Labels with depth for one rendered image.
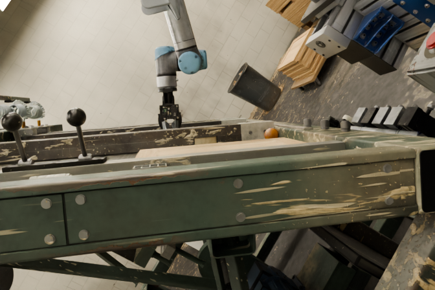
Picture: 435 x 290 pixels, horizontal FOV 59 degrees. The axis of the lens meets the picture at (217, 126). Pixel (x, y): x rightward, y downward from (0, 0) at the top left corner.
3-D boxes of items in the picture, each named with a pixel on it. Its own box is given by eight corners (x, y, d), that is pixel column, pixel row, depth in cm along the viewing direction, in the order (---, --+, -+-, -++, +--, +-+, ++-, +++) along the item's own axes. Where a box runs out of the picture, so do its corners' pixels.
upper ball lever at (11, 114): (34, 173, 80) (17, 118, 72) (15, 175, 79) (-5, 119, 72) (39, 162, 83) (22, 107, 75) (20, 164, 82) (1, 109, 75)
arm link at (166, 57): (175, 44, 140) (151, 46, 140) (177, 74, 141) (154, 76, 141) (177, 47, 148) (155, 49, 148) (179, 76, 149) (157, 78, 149)
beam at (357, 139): (487, 208, 64) (485, 142, 63) (421, 215, 62) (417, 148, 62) (238, 132, 282) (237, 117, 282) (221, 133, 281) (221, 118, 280)
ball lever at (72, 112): (94, 167, 81) (83, 112, 74) (76, 169, 81) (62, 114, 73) (96, 156, 84) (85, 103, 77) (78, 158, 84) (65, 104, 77)
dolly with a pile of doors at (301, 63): (344, 45, 414) (312, 24, 408) (322, 87, 406) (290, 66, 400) (318, 59, 473) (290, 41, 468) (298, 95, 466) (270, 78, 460)
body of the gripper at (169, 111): (159, 121, 140) (156, 88, 139) (160, 120, 149) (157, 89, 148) (180, 120, 141) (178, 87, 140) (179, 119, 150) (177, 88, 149)
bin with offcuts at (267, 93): (289, 82, 542) (250, 57, 533) (271, 114, 534) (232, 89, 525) (276, 88, 592) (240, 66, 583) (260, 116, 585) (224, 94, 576)
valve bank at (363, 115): (500, 135, 92) (423, 83, 89) (472, 187, 92) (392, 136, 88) (383, 127, 142) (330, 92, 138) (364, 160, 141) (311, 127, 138)
